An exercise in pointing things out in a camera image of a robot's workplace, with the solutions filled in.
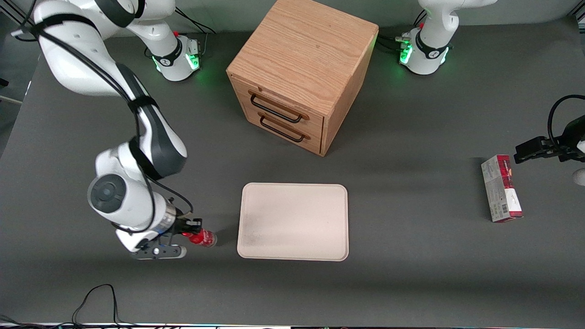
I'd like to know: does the beige rectangular tray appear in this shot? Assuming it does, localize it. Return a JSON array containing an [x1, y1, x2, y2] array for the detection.
[[237, 183, 349, 262]]

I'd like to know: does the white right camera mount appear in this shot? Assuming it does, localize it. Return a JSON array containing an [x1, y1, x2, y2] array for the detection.
[[115, 228, 154, 253]]

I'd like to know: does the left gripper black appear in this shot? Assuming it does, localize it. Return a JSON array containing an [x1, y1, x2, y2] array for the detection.
[[514, 114, 585, 165]]

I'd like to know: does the black base cable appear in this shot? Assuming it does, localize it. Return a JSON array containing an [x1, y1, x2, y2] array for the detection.
[[175, 5, 216, 35], [378, 35, 410, 54]]

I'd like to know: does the black looped table cable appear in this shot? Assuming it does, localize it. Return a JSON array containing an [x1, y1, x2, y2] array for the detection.
[[0, 284, 138, 329]]

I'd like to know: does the black right base cable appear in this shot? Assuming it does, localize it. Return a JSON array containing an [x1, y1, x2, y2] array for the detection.
[[175, 5, 216, 35]]

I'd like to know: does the black drawer handle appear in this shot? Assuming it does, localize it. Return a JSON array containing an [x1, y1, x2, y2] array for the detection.
[[248, 90, 310, 124], [258, 113, 311, 143]]

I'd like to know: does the red coke bottle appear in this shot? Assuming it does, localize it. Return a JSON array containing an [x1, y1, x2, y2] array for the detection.
[[182, 230, 218, 248]]

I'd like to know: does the black left base cable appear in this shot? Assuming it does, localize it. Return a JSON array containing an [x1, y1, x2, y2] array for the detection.
[[378, 35, 410, 54]]

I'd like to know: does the red and grey carton box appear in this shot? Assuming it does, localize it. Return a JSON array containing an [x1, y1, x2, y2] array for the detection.
[[481, 154, 523, 223]]

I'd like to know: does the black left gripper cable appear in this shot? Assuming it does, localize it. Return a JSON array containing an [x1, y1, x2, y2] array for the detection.
[[547, 94, 585, 148]]

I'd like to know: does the wooden drawer front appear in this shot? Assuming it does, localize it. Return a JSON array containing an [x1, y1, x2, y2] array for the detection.
[[242, 104, 324, 156], [230, 75, 325, 137]]

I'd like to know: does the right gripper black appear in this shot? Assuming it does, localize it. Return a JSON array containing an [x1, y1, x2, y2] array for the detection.
[[171, 217, 203, 236]]

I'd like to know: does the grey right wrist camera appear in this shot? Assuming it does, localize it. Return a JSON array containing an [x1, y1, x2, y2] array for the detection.
[[130, 244, 187, 261]]

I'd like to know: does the wooden drawer cabinet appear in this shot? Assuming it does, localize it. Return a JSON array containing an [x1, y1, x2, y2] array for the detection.
[[226, 0, 379, 157]]

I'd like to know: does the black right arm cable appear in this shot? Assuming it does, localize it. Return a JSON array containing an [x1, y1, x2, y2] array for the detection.
[[11, 0, 195, 233]]

